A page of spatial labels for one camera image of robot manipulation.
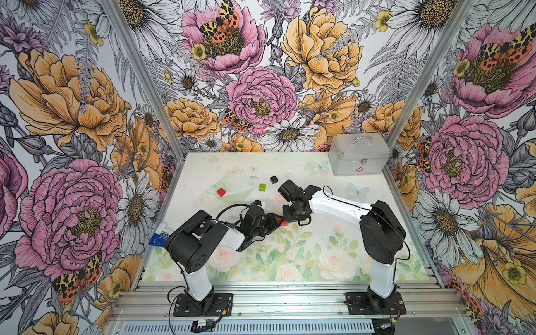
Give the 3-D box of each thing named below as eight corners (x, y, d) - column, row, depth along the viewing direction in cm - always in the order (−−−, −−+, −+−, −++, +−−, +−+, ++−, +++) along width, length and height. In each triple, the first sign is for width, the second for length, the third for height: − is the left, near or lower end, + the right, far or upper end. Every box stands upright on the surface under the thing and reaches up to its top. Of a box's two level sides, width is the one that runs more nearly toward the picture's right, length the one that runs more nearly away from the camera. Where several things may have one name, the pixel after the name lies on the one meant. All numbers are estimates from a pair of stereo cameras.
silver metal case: (336, 181, 113) (345, 157, 99) (323, 156, 125) (330, 131, 112) (380, 173, 117) (394, 149, 103) (363, 150, 129) (374, 125, 115)
